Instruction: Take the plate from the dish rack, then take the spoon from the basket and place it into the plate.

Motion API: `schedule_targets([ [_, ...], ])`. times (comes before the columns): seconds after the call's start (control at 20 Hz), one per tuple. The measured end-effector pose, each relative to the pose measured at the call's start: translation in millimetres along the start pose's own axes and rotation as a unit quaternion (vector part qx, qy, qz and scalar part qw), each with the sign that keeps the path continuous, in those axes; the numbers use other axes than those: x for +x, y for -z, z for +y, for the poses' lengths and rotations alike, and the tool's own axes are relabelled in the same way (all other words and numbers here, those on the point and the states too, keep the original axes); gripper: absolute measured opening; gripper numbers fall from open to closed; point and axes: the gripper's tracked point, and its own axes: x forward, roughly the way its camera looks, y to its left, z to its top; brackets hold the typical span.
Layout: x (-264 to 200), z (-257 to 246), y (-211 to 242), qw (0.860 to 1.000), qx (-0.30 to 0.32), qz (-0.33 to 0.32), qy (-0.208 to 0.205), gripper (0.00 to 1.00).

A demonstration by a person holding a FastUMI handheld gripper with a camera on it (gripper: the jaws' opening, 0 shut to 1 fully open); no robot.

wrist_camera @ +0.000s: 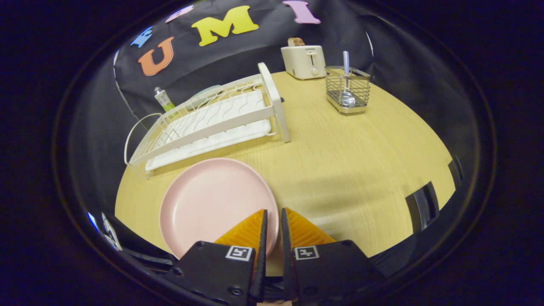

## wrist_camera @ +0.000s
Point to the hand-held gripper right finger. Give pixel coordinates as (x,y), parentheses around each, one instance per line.
(285,255)

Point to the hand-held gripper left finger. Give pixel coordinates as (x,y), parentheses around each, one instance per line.
(261,255)

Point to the pink plate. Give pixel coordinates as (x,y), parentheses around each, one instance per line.
(212,199)

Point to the green plate with brown food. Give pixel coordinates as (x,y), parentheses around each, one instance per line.
(204,94)

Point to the black chair back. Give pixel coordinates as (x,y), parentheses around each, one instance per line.
(423,206)
(456,172)

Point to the clear bottle with green liquid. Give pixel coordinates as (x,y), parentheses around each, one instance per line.
(163,100)

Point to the cream toaster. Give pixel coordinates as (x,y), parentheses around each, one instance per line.
(301,63)

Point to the black backdrop cloth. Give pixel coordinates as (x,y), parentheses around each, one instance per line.
(238,59)

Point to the brown bread slice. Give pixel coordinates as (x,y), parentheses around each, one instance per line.
(296,41)

